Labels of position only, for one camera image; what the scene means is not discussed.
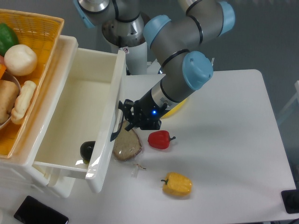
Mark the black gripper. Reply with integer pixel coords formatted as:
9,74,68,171
123,90,167,131

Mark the white drawer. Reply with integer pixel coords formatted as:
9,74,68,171
34,48,126,193

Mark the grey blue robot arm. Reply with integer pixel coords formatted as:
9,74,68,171
74,0,235,131

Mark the white drawer cabinet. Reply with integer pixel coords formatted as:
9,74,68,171
0,35,78,197

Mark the bread slice in plastic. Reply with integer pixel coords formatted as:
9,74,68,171
112,120,147,178

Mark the red toy bell pepper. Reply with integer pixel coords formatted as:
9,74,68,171
148,130,176,150

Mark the yellow toy banana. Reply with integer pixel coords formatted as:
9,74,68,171
161,98,188,119

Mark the yellow toy bell pepper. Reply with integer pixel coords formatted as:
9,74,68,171
160,172,192,196

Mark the beige toy pastry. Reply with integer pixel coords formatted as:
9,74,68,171
11,80,36,125

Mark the orange woven basket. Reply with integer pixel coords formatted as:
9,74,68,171
0,9,64,159

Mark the white round toy bun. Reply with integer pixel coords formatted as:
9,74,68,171
4,44,38,76

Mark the brown toy bread roll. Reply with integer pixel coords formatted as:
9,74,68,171
0,80,19,124

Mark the grey bowl in basket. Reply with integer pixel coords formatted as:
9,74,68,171
0,72,21,129

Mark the orange toy carrot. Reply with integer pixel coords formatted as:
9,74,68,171
0,64,7,79

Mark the black smartphone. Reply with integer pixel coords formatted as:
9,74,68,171
14,196,69,224

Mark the green toy pepper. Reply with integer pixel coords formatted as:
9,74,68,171
0,23,19,56

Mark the black device at edge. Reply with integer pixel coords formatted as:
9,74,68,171
281,189,299,214

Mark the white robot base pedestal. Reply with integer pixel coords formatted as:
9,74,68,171
101,11,167,76

